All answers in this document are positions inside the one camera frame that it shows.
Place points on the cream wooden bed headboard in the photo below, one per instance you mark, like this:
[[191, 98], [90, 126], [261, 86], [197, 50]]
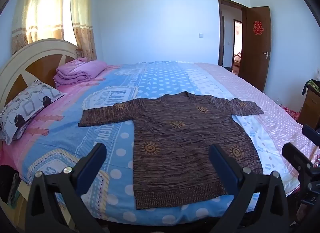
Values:
[[20, 57]]

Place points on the grey patterned pillow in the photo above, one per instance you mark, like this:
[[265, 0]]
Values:
[[27, 107]]

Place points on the bed with blue-pink sheet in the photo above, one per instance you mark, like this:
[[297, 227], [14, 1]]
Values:
[[155, 82]]

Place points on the sofa in next room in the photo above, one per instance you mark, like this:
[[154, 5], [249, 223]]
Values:
[[237, 62]]

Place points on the yellow patterned curtain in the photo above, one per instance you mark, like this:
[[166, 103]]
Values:
[[37, 10], [83, 22]]

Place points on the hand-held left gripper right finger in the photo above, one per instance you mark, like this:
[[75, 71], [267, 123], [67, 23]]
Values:
[[222, 170]]

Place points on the folded pink quilt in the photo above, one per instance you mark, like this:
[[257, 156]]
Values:
[[80, 72]]

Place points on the brown wooden door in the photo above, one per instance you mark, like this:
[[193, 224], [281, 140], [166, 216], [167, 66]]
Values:
[[252, 55]]

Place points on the red paper door decoration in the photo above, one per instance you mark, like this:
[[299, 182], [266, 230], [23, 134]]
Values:
[[258, 28]]

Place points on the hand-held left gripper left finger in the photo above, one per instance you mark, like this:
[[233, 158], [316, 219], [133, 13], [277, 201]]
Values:
[[93, 165]]

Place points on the brown door frame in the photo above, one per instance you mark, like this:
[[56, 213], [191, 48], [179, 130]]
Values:
[[220, 35]]

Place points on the window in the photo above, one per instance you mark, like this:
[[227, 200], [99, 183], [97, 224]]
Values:
[[68, 17]]

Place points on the dark clothes beside bed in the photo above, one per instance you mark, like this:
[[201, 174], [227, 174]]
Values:
[[8, 185]]

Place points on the brown wooden cabinet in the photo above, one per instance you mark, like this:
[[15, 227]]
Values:
[[311, 110]]

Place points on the brown knitted sweater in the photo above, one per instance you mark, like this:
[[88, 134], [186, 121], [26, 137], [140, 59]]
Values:
[[175, 147]]

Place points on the dark cloth on cabinet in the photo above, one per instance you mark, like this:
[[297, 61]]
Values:
[[311, 85]]

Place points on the red patterned cloth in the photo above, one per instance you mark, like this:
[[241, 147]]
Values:
[[291, 112]]

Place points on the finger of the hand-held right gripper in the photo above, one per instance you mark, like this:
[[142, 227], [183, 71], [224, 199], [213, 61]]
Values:
[[297, 159], [311, 135]]

